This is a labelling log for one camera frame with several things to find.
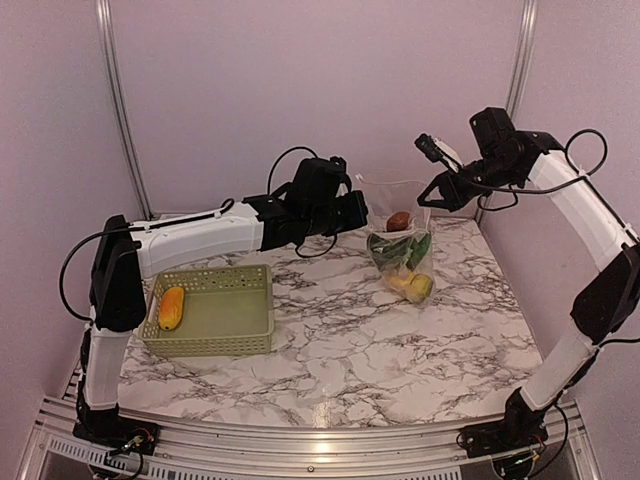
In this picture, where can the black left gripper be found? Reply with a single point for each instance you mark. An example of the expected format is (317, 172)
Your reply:
(359, 212)

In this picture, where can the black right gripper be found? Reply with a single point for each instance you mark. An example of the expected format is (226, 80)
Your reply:
(454, 197)

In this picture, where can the brown potato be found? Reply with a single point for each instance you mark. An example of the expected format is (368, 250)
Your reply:
(399, 221)

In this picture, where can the clear zip top bag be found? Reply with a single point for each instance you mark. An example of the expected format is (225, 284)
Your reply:
(399, 235)

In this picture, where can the green white bok choy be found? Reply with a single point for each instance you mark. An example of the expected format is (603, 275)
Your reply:
(405, 252)

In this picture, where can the yellow lemon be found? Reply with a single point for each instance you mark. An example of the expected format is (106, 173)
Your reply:
(401, 282)

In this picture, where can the beige perforated plastic basket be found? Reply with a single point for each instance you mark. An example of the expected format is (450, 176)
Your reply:
(226, 311)

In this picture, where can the orange yellow mango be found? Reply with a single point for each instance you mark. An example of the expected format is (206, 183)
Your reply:
(171, 307)

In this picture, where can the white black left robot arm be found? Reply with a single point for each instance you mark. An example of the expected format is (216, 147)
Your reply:
(129, 253)

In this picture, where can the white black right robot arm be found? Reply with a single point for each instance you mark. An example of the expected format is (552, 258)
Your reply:
(535, 163)

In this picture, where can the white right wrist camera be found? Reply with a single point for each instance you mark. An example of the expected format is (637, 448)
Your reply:
(437, 151)

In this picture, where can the right aluminium frame post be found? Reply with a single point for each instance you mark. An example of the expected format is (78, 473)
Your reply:
(523, 57)

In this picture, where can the aluminium frame post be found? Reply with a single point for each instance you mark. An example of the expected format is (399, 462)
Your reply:
(523, 57)
(108, 42)

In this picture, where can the aluminium front rail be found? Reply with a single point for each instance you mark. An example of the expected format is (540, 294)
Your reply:
(191, 449)

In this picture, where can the left aluminium frame post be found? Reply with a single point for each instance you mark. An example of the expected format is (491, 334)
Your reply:
(108, 42)

